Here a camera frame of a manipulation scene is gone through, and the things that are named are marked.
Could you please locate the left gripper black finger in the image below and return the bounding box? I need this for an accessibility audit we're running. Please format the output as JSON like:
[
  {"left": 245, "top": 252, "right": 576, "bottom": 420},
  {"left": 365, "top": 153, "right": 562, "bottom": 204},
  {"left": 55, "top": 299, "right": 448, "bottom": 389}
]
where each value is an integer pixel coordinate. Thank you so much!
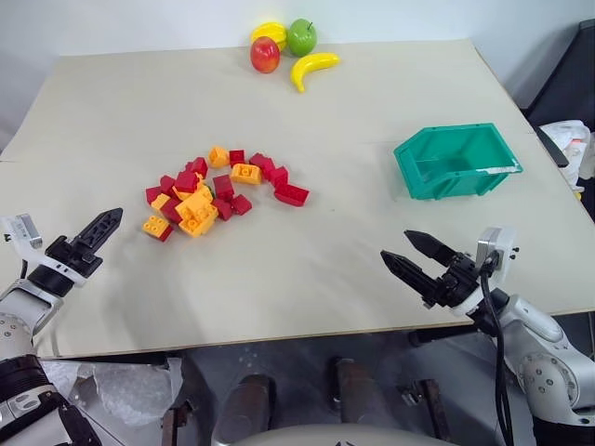
[
  {"left": 75, "top": 208, "right": 123, "bottom": 243},
  {"left": 83, "top": 207, "right": 125, "bottom": 255}
]

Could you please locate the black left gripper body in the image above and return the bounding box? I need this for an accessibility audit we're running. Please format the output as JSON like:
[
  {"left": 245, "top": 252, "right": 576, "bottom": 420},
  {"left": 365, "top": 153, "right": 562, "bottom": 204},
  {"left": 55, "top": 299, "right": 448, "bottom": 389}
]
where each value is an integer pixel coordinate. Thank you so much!
[{"left": 44, "top": 234, "right": 105, "bottom": 280}]

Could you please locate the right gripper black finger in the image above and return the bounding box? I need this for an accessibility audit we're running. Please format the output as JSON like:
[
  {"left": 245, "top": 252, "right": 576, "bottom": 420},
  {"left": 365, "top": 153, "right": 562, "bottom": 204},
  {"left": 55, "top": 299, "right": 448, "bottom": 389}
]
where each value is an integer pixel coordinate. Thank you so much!
[
  {"left": 403, "top": 229, "right": 456, "bottom": 268},
  {"left": 379, "top": 250, "right": 439, "bottom": 304}
]

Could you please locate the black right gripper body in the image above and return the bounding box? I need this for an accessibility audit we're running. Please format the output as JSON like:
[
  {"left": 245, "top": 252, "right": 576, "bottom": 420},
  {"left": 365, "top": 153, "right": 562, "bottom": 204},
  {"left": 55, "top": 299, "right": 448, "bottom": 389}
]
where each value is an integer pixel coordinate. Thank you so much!
[{"left": 433, "top": 252, "right": 481, "bottom": 309}]

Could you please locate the orange four-stud block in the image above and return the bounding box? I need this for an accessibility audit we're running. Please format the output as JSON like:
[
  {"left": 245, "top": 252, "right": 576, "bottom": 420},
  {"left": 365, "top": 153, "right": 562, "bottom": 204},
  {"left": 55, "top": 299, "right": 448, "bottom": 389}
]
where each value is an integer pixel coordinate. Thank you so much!
[
  {"left": 141, "top": 215, "right": 171, "bottom": 239},
  {"left": 229, "top": 163, "right": 263, "bottom": 187}
]

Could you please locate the black table clamp bar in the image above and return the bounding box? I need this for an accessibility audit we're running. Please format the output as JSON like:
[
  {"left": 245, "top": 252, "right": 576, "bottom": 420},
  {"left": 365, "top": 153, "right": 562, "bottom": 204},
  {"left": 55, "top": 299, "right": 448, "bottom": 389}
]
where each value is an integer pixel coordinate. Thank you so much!
[{"left": 407, "top": 323, "right": 481, "bottom": 348}]

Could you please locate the green plastic bin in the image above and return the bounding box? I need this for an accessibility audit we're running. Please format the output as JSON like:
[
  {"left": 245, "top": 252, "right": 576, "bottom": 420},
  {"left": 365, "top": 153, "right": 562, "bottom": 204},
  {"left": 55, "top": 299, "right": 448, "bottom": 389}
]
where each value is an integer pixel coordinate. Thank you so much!
[{"left": 392, "top": 122, "right": 523, "bottom": 202}]

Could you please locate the dark rounded shape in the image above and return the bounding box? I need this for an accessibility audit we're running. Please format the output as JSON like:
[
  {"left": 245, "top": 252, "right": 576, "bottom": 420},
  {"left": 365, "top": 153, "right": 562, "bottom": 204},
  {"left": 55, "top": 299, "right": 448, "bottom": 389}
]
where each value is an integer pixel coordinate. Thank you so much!
[
  {"left": 221, "top": 373, "right": 277, "bottom": 436},
  {"left": 330, "top": 356, "right": 392, "bottom": 425}
]

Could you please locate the rusty metal bar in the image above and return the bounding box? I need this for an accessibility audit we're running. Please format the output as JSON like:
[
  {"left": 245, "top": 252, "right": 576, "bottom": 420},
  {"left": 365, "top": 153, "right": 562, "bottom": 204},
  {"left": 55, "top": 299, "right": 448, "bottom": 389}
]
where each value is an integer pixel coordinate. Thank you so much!
[
  {"left": 412, "top": 377, "right": 451, "bottom": 443},
  {"left": 160, "top": 398, "right": 195, "bottom": 446}
]

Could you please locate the clear bubble wrap sheet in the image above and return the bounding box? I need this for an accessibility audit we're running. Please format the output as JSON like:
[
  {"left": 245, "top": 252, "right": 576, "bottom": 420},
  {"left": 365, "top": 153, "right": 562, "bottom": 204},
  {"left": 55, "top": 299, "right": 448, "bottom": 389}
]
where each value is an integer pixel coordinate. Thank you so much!
[{"left": 40, "top": 356, "right": 183, "bottom": 429}]

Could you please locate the long red block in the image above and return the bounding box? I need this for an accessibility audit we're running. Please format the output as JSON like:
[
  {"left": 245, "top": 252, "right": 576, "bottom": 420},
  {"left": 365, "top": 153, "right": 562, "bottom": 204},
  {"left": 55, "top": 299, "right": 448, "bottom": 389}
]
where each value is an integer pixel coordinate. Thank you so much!
[{"left": 273, "top": 182, "right": 311, "bottom": 207}]

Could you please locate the black chair armrest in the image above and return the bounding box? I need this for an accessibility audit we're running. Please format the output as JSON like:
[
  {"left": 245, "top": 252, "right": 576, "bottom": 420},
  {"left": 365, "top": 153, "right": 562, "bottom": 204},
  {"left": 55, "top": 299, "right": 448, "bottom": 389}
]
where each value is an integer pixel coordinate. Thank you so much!
[{"left": 537, "top": 126, "right": 570, "bottom": 169}]

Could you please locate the white plastic bag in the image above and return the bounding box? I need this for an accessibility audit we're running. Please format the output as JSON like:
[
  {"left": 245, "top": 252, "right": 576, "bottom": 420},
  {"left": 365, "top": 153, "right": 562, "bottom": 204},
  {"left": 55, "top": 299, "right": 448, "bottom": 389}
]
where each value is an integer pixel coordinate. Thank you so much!
[{"left": 537, "top": 119, "right": 595, "bottom": 188}]

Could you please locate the yellow toy banana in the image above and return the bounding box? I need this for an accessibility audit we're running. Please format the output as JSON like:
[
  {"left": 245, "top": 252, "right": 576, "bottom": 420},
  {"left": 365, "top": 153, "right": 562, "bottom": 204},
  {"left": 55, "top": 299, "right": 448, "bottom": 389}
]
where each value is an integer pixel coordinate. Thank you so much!
[{"left": 290, "top": 51, "right": 342, "bottom": 94}]

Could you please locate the red toy apple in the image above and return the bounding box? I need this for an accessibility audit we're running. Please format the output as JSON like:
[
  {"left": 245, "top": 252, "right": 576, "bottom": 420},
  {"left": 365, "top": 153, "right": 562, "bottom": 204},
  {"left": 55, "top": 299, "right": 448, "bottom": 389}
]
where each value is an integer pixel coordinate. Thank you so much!
[{"left": 249, "top": 36, "right": 282, "bottom": 74}]

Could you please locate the green toy apple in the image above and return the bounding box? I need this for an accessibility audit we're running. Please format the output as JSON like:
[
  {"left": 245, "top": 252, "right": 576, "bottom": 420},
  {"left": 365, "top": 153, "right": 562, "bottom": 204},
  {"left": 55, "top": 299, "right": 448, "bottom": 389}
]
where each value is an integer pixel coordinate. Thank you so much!
[{"left": 286, "top": 18, "right": 318, "bottom": 58}]

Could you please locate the yellow toy lemon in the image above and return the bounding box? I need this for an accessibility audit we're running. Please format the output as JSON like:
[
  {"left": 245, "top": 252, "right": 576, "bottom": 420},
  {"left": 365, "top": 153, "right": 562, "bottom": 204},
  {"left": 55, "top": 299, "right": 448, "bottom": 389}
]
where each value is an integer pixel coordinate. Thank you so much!
[{"left": 250, "top": 21, "right": 287, "bottom": 50}]

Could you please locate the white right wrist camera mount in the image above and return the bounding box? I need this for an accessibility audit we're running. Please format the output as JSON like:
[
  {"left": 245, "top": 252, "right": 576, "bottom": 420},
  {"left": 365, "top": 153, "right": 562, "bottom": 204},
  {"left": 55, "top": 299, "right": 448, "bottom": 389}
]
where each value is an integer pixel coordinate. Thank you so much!
[{"left": 453, "top": 225, "right": 520, "bottom": 318}]

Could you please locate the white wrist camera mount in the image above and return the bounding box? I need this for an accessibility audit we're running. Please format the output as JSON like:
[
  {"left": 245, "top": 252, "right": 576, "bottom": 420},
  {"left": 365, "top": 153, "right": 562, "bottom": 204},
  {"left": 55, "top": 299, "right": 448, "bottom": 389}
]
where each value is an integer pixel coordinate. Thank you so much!
[
  {"left": 453, "top": 225, "right": 520, "bottom": 318},
  {"left": 0, "top": 213, "right": 87, "bottom": 288}
]

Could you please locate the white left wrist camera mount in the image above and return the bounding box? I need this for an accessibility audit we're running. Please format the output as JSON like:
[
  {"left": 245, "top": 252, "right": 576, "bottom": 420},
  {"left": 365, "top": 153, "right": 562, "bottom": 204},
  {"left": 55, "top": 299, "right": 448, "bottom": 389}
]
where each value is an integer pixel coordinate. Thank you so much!
[{"left": 0, "top": 213, "right": 87, "bottom": 288}]

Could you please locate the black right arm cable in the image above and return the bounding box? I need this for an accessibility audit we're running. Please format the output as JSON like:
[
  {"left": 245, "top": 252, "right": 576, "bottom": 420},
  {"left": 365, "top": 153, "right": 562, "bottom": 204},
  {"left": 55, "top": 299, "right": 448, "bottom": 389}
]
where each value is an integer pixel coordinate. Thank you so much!
[{"left": 478, "top": 257, "right": 515, "bottom": 446}]

